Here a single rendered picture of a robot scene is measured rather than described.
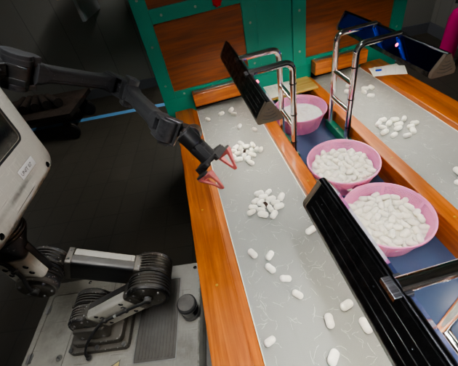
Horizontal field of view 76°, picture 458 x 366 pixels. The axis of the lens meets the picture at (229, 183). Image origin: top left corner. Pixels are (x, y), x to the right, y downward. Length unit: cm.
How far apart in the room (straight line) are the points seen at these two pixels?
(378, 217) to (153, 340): 87
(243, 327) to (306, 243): 32
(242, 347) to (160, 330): 47
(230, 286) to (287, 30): 130
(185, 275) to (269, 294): 49
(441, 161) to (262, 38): 99
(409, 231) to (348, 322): 35
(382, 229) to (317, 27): 113
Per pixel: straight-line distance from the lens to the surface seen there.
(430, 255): 109
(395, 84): 173
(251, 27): 163
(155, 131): 92
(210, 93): 162
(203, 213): 105
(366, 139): 132
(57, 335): 141
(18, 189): 77
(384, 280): 49
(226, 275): 89
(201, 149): 89
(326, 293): 88
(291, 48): 174
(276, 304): 86
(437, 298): 102
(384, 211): 107
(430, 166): 128
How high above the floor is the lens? 153
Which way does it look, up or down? 42 degrees down
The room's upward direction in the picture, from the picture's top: 13 degrees counter-clockwise
